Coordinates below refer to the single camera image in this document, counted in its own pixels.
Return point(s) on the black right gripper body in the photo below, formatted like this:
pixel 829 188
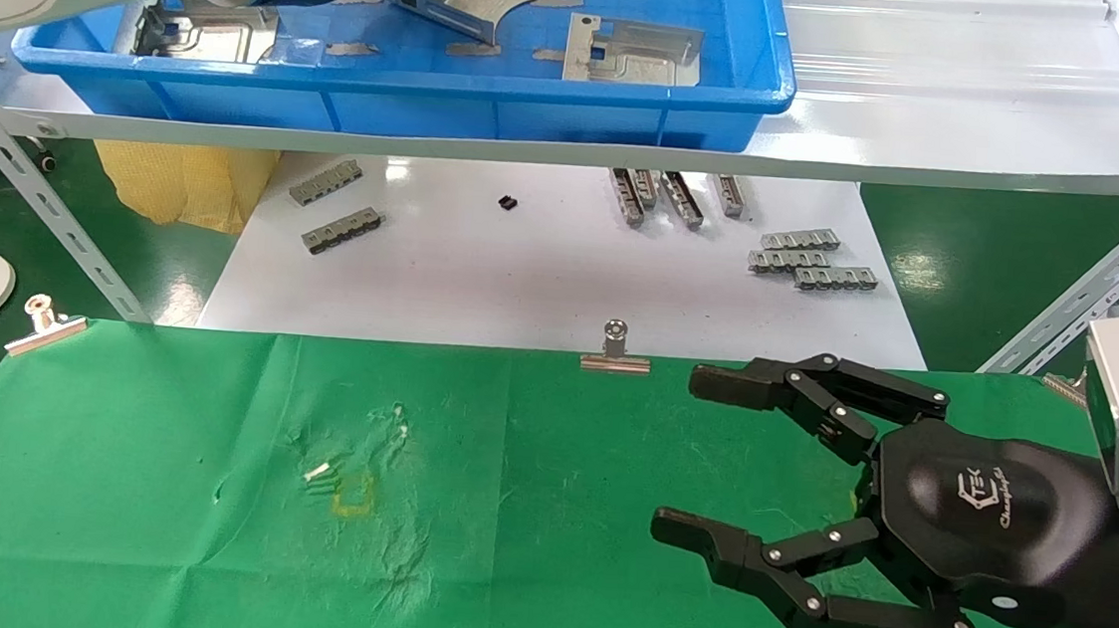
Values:
pixel 984 507

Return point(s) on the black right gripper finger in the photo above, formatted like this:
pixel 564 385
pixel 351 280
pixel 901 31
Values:
pixel 740 563
pixel 744 383

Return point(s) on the clear plastic tape piece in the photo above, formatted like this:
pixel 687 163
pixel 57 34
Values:
pixel 303 51

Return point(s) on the blue plastic bin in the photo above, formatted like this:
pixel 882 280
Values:
pixel 416 108

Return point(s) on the grey metal terminal strip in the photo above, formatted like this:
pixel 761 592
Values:
pixel 645 188
pixel 681 201
pixel 326 183
pixel 786 262
pixel 836 279
pixel 801 240
pixel 342 231
pixel 625 199
pixel 730 198

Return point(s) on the silver binder clip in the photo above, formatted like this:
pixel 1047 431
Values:
pixel 615 362
pixel 44 333

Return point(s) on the small black plastic part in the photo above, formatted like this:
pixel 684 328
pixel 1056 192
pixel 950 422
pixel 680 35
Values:
pixel 507 203

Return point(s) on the yellow mesh bag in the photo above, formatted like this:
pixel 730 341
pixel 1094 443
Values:
pixel 180 184

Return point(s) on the white metal shelf rack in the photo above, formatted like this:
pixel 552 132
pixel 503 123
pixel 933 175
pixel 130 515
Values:
pixel 882 155

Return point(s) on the green cloth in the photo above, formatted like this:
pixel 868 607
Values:
pixel 402 541

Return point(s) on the clear corrugated plastic sheet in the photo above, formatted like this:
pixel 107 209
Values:
pixel 940 44

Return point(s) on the small white scrap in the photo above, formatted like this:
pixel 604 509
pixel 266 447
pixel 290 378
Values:
pixel 317 472

